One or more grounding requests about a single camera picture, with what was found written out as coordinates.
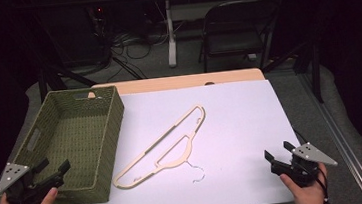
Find black stand legs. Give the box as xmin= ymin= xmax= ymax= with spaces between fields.
xmin=35 ymin=58 xmax=100 ymax=104
xmin=259 ymin=36 xmax=327 ymax=110

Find bundle of floor cables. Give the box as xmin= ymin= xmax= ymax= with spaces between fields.
xmin=100 ymin=22 xmax=176 ymax=84

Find dark computer tower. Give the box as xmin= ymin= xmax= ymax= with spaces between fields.
xmin=37 ymin=2 xmax=113 ymax=71

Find beige plastic clothes hanger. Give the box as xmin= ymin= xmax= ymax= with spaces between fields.
xmin=106 ymin=103 xmax=214 ymax=192

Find white table cover sheet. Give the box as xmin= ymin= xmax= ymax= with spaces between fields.
xmin=35 ymin=76 xmax=309 ymax=204

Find black folding chair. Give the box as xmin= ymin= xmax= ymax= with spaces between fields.
xmin=192 ymin=0 xmax=289 ymax=75

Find metal floor rail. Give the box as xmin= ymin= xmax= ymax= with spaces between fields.
xmin=295 ymin=64 xmax=362 ymax=204

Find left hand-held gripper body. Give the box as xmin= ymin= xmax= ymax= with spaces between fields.
xmin=0 ymin=157 xmax=61 ymax=204

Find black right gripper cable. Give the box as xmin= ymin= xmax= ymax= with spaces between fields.
xmin=315 ymin=165 xmax=331 ymax=204

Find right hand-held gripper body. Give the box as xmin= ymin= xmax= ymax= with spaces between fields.
xmin=268 ymin=139 xmax=341 ymax=191

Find green woven basket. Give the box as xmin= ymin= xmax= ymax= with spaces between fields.
xmin=6 ymin=84 xmax=134 ymax=204

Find person's right hand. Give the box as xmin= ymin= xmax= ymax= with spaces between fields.
xmin=278 ymin=162 xmax=331 ymax=204

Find white-legged background desk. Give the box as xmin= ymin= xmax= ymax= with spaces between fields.
xmin=142 ymin=0 xmax=297 ymax=71

